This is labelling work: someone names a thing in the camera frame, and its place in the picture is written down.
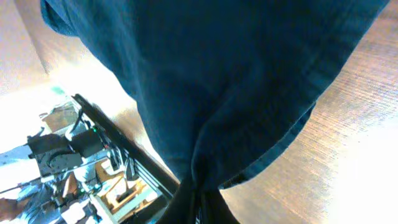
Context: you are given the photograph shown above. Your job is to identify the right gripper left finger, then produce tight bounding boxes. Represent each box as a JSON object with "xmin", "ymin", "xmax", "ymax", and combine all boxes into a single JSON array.
[{"xmin": 157, "ymin": 177, "xmax": 198, "ymax": 224}]

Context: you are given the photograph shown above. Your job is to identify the black aluminium frame rail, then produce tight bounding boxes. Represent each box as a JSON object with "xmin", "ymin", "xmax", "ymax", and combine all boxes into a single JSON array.
[{"xmin": 72, "ymin": 94, "xmax": 179, "ymax": 200}]

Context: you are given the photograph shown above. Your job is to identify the background equipment clutter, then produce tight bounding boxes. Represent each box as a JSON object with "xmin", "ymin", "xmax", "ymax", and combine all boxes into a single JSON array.
[{"xmin": 1, "ymin": 99, "xmax": 170, "ymax": 223}]

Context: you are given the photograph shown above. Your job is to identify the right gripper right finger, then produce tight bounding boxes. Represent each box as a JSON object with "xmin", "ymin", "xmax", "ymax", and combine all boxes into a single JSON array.
[{"xmin": 200, "ymin": 190, "xmax": 239, "ymax": 224}]

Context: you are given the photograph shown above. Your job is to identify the dark teal shorts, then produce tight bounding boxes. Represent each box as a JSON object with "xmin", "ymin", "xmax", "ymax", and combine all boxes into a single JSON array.
[{"xmin": 40, "ymin": 0, "xmax": 386, "ymax": 190}]

